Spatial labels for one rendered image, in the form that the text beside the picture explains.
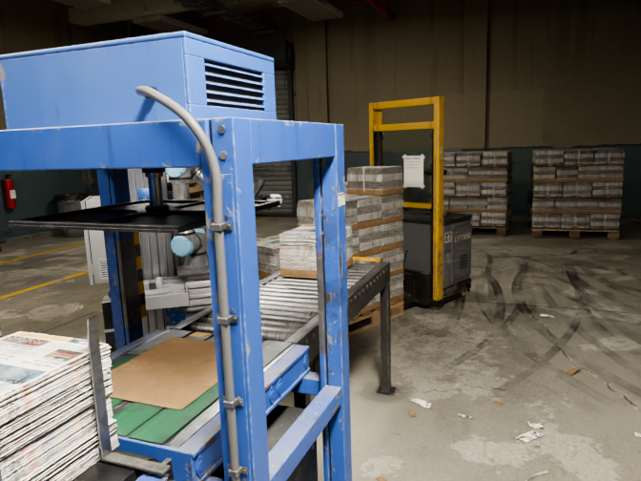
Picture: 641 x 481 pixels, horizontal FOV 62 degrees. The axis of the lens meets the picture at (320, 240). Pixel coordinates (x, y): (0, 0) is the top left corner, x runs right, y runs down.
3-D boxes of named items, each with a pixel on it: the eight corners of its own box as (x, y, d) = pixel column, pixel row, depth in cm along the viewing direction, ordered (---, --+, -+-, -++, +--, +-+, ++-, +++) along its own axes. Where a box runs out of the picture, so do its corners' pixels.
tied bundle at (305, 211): (297, 231, 414) (295, 201, 410) (321, 225, 435) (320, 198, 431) (332, 235, 389) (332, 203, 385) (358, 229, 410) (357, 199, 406)
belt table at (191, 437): (161, 350, 212) (158, 326, 210) (310, 370, 188) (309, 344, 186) (0, 442, 148) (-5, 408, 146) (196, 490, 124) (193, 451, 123)
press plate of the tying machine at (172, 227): (145, 207, 193) (144, 198, 192) (281, 209, 173) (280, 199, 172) (9, 232, 143) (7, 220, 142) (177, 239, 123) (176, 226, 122)
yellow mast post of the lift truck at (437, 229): (428, 299, 474) (429, 96, 443) (434, 297, 481) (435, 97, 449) (437, 301, 468) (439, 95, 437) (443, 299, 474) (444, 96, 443)
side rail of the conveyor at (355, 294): (382, 281, 315) (382, 261, 312) (390, 282, 313) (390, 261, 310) (285, 372, 192) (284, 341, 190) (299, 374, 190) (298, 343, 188)
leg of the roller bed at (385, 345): (382, 387, 327) (381, 281, 315) (392, 388, 325) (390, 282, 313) (380, 391, 321) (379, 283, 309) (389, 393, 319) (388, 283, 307)
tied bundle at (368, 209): (323, 225, 436) (322, 198, 432) (347, 220, 456) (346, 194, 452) (358, 229, 409) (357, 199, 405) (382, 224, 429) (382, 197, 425)
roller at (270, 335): (194, 331, 217) (193, 320, 217) (299, 344, 200) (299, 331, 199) (187, 336, 213) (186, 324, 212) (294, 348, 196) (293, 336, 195)
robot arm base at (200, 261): (184, 272, 293) (182, 255, 291) (183, 266, 307) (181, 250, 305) (212, 269, 297) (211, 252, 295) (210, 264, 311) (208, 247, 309)
